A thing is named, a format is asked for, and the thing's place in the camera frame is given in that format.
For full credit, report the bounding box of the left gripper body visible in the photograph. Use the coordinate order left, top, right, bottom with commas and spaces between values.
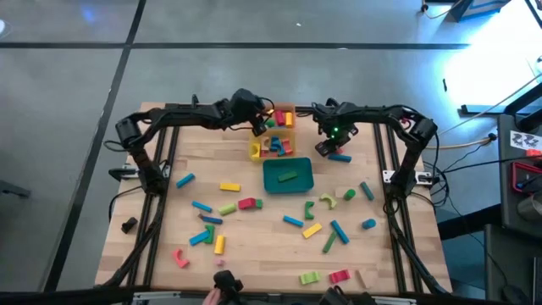
230, 87, 266, 124

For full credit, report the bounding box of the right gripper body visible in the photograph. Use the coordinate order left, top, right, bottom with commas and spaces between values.
319, 116, 360, 145

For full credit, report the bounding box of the light green arch block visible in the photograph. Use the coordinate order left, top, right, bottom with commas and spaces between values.
318, 192, 339, 211

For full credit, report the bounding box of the pink arch block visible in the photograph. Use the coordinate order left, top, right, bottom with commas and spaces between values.
171, 248, 191, 269

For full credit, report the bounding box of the yellow plastic bin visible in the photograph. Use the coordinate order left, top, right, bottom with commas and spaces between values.
248, 128, 297, 164

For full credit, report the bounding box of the blue plastic bin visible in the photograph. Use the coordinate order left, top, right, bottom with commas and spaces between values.
262, 157, 316, 196

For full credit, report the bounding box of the teal cylinder block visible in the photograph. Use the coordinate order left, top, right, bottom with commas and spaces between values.
359, 180, 376, 202

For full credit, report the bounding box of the thin green stick block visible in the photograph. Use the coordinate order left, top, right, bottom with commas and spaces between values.
322, 230, 338, 254

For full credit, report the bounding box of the red flat block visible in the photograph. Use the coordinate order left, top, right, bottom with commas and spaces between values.
329, 269, 352, 285

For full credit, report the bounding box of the black stand bar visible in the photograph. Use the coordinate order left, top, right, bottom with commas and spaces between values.
459, 80, 542, 118

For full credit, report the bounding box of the silver aluminium bar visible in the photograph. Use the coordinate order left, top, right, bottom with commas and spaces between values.
132, 291, 182, 302
367, 296, 418, 305

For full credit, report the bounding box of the small black clamp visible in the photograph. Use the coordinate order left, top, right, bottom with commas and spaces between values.
120, 216, 140, 235

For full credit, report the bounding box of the dark side table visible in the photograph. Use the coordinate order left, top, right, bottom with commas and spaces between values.
498, 113, 542, 232

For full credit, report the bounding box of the white printed sticker sheet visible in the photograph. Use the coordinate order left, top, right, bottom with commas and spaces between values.
509, 130, 535, 151

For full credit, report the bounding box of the person's hand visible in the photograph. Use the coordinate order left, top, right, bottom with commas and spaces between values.
202, 287, 224, 305

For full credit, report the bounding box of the red and black case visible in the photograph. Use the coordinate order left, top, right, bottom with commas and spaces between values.
509, 159, 542, 195

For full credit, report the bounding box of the blue box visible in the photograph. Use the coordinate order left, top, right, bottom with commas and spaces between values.
446, 0, 512, 23

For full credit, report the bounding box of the metal cup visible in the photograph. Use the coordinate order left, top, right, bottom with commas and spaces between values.
516, 191, 542, 225

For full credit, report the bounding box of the dark cabinet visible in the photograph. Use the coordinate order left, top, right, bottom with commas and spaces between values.
484, 224, 542, 305

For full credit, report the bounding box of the black floor stand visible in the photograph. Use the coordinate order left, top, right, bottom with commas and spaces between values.
0, 179, 31, 199

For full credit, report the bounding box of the black aluminium frame rail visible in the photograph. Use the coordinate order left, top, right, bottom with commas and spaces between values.
164, 103, 393, 114
141, 108, 181, 289
371, 110, 424, 296
383, 110, 452, 296
95, 108, 170, 289

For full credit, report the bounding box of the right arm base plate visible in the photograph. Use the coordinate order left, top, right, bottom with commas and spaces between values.
382, 169, 436, 186

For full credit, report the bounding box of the beige cable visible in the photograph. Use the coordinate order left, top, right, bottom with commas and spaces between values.
418, 134, 497, 150

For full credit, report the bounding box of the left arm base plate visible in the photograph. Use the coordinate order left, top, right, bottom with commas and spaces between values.
108, 164, 171, 182

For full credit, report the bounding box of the black frame bar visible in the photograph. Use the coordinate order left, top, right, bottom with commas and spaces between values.
0, 286, 542, 305

